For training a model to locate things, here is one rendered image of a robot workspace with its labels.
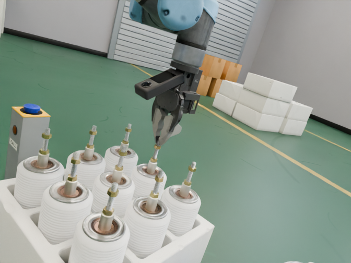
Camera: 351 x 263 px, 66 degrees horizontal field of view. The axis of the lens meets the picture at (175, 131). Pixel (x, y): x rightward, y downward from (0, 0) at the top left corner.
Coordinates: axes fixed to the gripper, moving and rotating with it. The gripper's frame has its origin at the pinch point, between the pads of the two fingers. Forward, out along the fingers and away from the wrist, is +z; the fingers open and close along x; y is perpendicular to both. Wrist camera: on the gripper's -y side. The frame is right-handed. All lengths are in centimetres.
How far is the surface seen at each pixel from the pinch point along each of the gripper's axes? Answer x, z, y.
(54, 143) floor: 69, 35, 8
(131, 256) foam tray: -16.2, 16.5, -16.2
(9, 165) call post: 28.3, 19.2, -24.0
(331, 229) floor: -38, 35, 91
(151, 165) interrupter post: -0.6, 7.0, -0.3
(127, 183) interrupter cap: -3.3, 9.2, -9.6
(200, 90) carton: 199, 27, 286
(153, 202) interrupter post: -13.4, 7.2, -11.1
